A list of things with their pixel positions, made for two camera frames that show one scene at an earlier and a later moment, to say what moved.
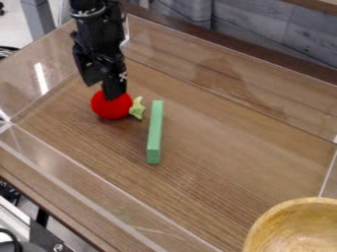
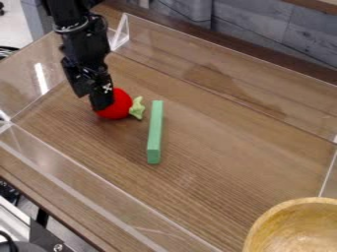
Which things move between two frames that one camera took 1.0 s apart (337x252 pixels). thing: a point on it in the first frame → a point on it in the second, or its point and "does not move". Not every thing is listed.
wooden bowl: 296,225 does not move
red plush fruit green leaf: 118,108 does not move
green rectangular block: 154,134 does not move
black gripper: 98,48 → 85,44
